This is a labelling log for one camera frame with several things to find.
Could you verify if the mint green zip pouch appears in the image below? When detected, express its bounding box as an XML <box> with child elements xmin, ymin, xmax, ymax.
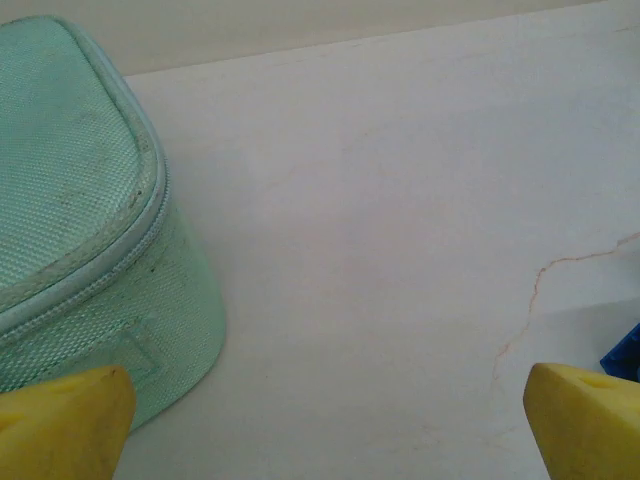
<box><xmin>0</xmin><ymin>14</ymin><xmax>229</xmax><ymax>434</ymax></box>

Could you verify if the blue lego brick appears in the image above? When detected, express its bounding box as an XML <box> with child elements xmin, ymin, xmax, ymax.
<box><xmin>598</xmin><ymin>322</ymin><xmax>640</xmax><ymax>384</ymax></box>

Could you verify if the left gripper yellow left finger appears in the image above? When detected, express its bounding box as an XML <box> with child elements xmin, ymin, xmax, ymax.
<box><xmin>0</xmin><ymin>364</ymin><xmax>138</xmax><ymax>480</ymax></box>

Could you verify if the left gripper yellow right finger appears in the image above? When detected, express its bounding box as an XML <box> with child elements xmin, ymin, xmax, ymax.
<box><xmin>523</xmin><ymin>361</ymin><xmax>640</xmax><ymax>480</ymax></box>

